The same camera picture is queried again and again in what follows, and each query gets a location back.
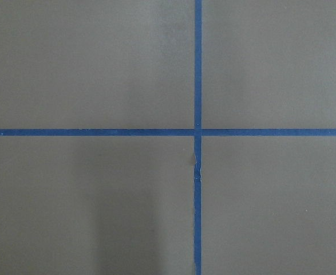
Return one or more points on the crossing blue tape line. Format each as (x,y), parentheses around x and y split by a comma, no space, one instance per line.
(169,132)

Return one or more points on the long blue tape line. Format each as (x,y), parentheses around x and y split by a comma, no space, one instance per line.
(197,136)

